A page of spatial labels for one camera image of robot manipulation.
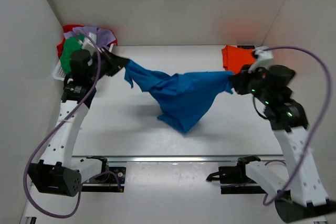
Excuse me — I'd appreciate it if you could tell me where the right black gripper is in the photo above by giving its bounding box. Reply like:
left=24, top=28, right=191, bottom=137
left=227, top=63, right=271, bottom=103

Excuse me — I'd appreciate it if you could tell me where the blue t shirt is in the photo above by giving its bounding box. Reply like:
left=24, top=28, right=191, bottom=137
left=124, top=61, right=233, bottom=134

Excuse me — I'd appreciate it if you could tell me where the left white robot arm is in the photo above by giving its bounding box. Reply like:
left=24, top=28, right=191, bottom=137
left=28, top=49, right=130, bottom=197

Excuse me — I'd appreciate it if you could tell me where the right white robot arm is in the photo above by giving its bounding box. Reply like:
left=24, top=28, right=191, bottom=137
left=229, top=65, right=335, bottom=223

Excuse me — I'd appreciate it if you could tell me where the folded orange t shirt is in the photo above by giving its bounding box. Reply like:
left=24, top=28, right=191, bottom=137
left=222, top=45, right=255, bottom=74

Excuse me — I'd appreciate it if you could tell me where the lilac t shirt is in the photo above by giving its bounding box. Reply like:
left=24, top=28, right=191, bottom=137
left=64, top=26, right=118, bottom=51

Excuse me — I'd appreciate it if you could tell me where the black label plate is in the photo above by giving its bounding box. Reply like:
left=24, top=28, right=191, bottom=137
left=236, top=45, right=255, bottom=49

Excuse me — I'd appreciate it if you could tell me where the green t shirt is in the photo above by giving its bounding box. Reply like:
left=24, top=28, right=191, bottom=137
left=60, top=35, right=85, bottom=74

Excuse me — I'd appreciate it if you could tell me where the red t shirt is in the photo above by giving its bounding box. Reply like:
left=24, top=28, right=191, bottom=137
left=56, top=25, right=119, bottom=58

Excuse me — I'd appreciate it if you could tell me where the white plastic basket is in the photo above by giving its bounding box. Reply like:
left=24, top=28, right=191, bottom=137
left=52, top=42, right=117, bottom=81

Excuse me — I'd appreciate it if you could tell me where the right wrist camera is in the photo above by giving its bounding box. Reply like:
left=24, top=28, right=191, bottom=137
left=248, top=46, right=274, bottom=73

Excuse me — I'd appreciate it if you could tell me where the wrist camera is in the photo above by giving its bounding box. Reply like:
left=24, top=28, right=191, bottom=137
left=77, top=33, right=97, bottom=56
left=248, top=46, right=274, bottom=73

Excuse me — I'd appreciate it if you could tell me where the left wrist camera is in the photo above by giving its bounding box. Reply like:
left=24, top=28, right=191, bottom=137
left=77, top=33, right=97, bottom=56

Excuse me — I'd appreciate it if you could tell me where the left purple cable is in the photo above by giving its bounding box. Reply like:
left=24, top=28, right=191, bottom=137
left=23, top=35, right=122, bottom=219

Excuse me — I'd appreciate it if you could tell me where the purple cable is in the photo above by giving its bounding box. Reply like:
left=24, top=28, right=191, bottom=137
left=23, top=35, right=122, bottom=219
left=220, top=46, right=333, bottom=206

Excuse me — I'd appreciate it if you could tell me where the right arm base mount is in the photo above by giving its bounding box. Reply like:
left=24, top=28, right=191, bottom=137
left=206, top=155, right=266, bottom=195

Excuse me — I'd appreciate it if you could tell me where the aluminium rail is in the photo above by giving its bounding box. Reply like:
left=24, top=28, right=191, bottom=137
left=72, top=155, right=286, bottom=164

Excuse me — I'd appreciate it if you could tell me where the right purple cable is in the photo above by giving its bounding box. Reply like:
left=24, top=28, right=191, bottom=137
left=220, top=46, right=333, bottom=206

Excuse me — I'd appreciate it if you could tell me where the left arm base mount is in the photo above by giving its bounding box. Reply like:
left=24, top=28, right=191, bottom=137
left=78, top=156, right=127, bottom=193

